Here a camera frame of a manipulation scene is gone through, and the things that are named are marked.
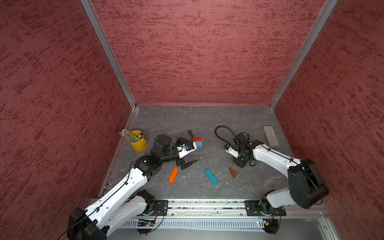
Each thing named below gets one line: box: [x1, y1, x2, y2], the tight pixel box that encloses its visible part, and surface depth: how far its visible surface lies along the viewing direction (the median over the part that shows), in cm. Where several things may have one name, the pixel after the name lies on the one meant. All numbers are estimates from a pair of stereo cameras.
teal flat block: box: [205, 169, 219, 185], surface depth 86 cm
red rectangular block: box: [192, 137, 203, 142], surface depth 102 cm
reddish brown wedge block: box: [228, 167, 238, 179], surface depth 87 cm
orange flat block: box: [168, 167, 179, 184], surface depth 86 cm
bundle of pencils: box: [118, 129, 143, 142], surface depth 88 cm
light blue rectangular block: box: [193, 141, 203, 147], surface depth 99 cm
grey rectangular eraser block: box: [262, 125, 280, 147], surface depth 102 cm
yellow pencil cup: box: [127, 130, 148, 152], surface depth 89 cm
